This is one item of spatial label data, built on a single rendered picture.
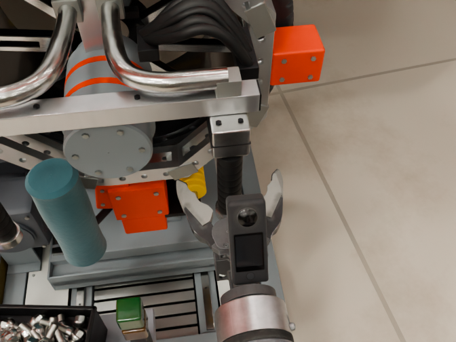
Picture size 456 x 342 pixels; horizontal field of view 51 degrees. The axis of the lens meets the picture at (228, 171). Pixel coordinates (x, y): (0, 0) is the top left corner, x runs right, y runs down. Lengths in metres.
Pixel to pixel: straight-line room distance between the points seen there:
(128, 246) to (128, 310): 0.57
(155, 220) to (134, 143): 0.44
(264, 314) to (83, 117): 0.32
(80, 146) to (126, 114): 0.13
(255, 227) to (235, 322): 0.11
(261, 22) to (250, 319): 0.44
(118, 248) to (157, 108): 0.81
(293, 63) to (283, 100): 1.19
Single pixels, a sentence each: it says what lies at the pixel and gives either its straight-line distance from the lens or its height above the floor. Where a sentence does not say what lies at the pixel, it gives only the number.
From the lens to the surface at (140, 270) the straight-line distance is 1.40.
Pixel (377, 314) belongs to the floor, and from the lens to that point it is 1.55.
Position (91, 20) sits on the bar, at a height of 0.97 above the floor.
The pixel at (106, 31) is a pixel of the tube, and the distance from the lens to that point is 0.66.
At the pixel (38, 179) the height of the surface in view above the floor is 0.74.
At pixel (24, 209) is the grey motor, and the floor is 0.40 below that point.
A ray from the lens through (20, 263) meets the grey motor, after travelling 1.58.
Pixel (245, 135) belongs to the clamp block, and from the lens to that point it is 0.60.
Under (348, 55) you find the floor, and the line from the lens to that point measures 2.29.
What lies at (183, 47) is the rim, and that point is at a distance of 0.91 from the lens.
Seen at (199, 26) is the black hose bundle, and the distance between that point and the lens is 0.61.
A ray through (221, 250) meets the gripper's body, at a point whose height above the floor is 0.84.
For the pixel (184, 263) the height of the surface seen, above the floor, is 0.16.
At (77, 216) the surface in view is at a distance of 0.90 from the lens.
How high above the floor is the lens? 1.39
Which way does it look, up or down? 52 degrees down
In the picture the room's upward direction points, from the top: straight up
